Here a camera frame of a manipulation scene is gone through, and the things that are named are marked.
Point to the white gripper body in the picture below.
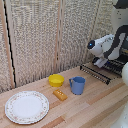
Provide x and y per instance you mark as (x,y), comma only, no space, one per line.
(100,62)

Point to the white rounded robot base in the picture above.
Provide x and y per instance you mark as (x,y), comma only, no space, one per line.
(121,118)

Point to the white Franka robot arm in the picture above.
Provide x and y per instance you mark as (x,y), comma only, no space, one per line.
(115,36)

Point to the blue plastic mug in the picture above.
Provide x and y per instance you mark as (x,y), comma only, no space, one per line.
(78,86)

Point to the yellow bowl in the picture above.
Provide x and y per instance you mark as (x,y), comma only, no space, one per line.
(56,80)

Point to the orange rectangular block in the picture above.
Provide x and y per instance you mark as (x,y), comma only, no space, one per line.
(60,94)

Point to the beige woven curtain backdrop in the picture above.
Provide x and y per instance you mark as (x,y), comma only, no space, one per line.
(50,33)

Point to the white floral rimmed plate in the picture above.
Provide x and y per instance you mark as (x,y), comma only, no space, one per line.
(26,107)

